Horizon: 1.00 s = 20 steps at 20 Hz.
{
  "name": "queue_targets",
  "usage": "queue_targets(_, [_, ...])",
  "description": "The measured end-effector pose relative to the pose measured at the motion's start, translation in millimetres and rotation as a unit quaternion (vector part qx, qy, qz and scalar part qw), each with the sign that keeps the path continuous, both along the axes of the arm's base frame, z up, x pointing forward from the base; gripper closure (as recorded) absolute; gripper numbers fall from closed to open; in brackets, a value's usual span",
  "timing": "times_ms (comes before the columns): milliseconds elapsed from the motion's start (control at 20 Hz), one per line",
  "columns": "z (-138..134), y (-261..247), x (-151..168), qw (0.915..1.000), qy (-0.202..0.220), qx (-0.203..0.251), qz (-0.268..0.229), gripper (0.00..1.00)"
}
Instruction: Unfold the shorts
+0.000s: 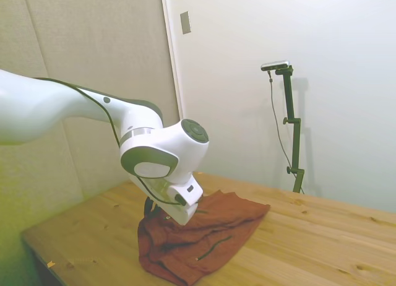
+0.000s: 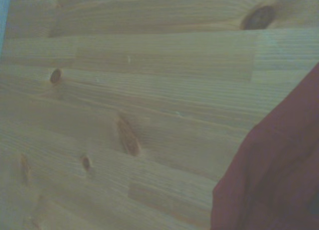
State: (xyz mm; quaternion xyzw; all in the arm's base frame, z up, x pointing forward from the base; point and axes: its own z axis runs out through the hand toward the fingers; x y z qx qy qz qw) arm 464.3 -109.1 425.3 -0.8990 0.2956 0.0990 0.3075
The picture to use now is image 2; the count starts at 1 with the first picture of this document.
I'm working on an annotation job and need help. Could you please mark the rust orange shorts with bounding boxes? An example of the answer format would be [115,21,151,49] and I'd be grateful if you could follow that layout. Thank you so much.
[210,63,319,230]

